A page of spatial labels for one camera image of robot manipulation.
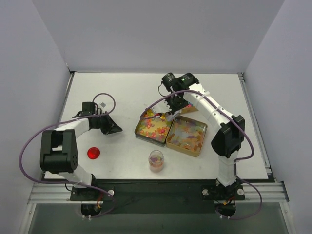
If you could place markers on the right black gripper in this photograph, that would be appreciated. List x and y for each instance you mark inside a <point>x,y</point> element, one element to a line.
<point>174,106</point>

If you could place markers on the gold square candy tin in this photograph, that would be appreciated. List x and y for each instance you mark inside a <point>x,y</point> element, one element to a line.
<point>186,136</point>

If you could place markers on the clear glass jar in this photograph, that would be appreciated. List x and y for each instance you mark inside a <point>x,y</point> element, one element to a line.
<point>156,161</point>

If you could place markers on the aluminium frame rail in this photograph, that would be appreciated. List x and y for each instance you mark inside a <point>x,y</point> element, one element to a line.
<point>57,194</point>

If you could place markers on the dark square candy tin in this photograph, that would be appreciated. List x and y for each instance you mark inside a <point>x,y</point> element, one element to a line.
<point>153,130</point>

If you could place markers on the red round jar lid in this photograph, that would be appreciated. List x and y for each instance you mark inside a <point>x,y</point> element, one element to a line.
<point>93,153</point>

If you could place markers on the silver metal scoop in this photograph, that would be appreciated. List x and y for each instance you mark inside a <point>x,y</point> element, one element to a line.
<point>172,116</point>

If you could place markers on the gold rectangular candy tin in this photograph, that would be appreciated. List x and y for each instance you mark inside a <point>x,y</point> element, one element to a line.
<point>188,109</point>

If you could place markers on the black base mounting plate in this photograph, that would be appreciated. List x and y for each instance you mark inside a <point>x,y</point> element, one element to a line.
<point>158,196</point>

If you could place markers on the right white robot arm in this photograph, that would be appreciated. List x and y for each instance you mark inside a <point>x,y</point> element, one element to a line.
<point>228,128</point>

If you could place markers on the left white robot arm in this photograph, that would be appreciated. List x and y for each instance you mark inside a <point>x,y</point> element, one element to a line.
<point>59,150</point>

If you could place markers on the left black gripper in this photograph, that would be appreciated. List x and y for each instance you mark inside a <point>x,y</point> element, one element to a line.
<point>106,123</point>

